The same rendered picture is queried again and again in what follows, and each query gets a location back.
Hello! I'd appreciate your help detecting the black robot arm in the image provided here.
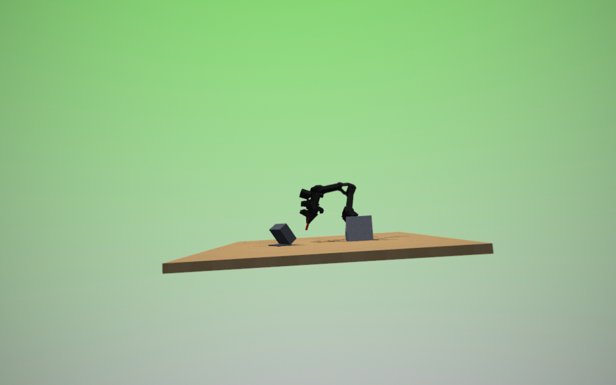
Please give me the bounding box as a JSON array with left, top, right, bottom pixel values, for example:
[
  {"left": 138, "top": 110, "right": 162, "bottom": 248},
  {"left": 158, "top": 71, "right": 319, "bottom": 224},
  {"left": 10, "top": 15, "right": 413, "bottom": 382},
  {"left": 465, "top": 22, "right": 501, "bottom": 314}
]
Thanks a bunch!
[{"left": 299, "top": 182, "right": 358, "bottom": 222}]

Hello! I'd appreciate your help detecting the dark grey sloped panel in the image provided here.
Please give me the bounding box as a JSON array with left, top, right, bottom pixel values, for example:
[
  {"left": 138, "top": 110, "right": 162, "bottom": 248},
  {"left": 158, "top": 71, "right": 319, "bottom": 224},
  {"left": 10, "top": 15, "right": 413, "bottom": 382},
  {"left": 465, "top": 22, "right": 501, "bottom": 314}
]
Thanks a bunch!
[{"left": 269, "top": 223, "right": 296, "bottom": 247}]

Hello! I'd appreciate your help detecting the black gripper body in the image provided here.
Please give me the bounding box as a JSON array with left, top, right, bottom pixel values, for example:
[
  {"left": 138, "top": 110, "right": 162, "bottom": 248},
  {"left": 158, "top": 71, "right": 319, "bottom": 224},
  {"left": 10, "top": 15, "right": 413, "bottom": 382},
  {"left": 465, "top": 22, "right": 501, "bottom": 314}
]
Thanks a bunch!
[{"left": 300, "top": 200, "right": 324, "bottom": 216}]

